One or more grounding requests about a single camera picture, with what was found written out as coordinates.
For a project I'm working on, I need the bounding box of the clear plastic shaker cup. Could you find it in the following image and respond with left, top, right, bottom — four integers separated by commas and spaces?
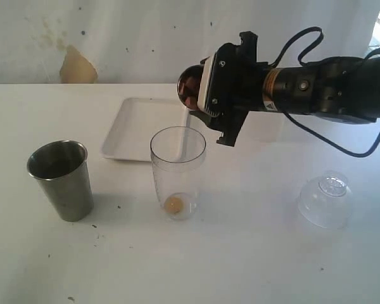
149, 126, 206, 220

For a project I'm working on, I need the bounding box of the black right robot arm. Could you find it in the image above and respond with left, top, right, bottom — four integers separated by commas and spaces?
177, 31, 380, 146

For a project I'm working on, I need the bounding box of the stainless steel cup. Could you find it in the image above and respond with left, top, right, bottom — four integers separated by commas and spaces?
27, 140, 94, 222

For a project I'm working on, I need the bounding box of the clear dome shaker lid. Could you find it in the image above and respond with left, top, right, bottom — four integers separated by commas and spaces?
297, 170, 353, 229

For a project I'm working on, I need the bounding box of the brown object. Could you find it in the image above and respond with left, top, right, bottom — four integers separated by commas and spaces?
179, 77, 198, 110

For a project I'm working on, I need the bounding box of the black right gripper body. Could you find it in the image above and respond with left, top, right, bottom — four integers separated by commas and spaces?
209, 31, 269, 146

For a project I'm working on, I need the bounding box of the brown wooden cup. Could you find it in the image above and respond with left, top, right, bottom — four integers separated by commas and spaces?
177, 57, 208, 111

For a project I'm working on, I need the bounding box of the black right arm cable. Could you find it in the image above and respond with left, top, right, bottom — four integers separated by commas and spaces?
270, 27, 380, 158

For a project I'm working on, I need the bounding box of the white rectangular tray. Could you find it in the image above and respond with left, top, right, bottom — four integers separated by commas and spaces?
101, 98, 189, 162

